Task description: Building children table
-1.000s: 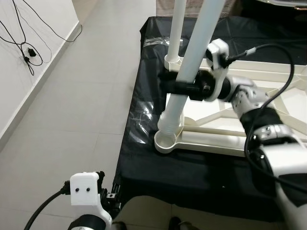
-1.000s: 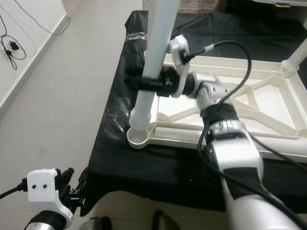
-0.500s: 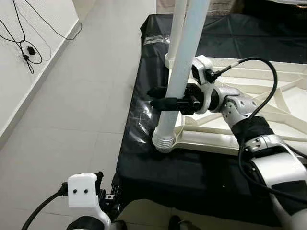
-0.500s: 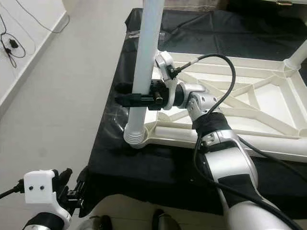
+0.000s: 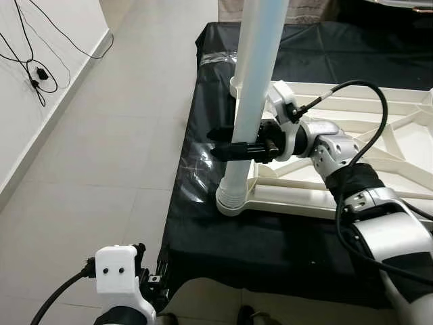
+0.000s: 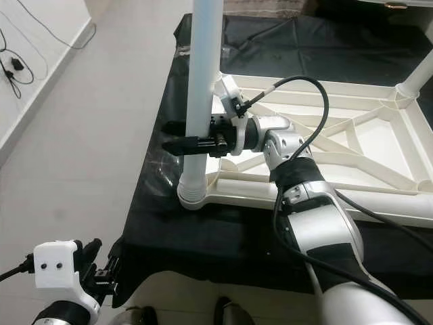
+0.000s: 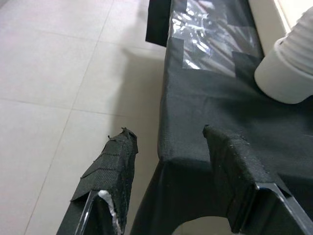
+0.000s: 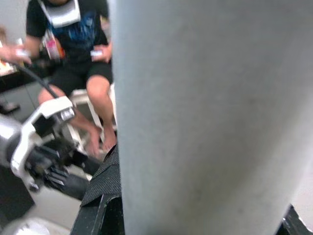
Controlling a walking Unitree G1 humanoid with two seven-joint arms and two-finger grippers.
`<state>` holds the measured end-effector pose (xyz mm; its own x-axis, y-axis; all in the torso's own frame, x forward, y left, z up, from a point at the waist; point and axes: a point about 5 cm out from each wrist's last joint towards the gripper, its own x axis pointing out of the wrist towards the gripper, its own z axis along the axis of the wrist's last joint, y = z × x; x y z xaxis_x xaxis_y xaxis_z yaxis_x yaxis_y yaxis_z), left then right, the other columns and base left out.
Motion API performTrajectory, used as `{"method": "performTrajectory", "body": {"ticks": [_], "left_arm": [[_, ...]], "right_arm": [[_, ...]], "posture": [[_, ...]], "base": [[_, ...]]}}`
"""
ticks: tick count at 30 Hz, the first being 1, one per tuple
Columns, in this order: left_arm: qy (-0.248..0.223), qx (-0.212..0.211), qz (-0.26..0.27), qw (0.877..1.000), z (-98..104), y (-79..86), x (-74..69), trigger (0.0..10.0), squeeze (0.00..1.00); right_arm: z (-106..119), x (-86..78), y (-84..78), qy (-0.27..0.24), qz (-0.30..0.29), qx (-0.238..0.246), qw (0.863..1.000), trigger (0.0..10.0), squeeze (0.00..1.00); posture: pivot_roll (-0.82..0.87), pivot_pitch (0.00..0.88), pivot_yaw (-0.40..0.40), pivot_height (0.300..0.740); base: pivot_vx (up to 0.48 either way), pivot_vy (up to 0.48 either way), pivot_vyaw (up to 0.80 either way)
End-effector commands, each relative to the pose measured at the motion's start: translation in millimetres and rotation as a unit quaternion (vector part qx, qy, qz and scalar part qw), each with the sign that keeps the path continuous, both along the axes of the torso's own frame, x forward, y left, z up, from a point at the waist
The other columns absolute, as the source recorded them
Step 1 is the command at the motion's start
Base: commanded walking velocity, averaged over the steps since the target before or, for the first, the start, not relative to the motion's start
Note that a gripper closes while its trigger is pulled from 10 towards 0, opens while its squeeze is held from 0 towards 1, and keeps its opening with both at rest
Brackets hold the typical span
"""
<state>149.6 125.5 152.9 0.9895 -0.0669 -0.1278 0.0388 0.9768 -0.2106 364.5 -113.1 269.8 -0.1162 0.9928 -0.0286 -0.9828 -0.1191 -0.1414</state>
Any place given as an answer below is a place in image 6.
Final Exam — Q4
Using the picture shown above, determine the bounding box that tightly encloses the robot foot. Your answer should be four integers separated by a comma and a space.
108, 306, 156, 325
213, 298, 251, 325

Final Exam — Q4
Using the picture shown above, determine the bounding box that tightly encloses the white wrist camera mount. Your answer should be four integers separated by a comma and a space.
34, 240, 102, 319
215, 74, 258, 155

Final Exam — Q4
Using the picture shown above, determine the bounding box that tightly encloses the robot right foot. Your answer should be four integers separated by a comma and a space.
213, 298, 251, 325

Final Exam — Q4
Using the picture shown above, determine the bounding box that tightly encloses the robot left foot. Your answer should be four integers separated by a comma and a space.
108, 306, 156, 325

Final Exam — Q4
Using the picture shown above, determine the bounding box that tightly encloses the beige low platform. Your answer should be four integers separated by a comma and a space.
223, 0, 315, 18

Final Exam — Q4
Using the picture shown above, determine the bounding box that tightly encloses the thin black floor cable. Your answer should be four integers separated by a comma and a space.
0, 0, 95, 102

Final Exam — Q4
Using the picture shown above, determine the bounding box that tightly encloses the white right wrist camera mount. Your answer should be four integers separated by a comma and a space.
215, 74, 258, 155

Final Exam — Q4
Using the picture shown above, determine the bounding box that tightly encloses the clear tape cross patch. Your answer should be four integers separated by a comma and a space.
152, 146, 180, 197

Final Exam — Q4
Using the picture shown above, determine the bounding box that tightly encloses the black tablecloth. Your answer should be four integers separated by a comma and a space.
114, 14, 433, 309

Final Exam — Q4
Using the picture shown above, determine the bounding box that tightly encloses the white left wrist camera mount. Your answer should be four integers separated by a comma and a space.
34, 240, 102, 319

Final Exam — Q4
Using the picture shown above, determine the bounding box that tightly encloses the white plastic children table top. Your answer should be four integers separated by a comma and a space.
178, 71, 433, 228

